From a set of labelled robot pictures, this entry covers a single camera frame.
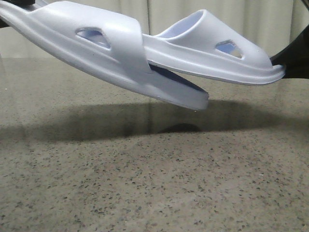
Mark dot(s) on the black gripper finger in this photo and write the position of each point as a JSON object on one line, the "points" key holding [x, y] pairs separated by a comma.
{"points": [[20, 3], [295, 57]]}

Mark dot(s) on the grey-white curtain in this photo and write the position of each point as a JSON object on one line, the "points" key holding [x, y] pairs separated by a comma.
{"points": [[82, 35]]}

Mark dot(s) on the light blue slipper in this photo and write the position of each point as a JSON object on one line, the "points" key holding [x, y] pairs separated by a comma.
{"points": [[101, 43], [203, 45]]}

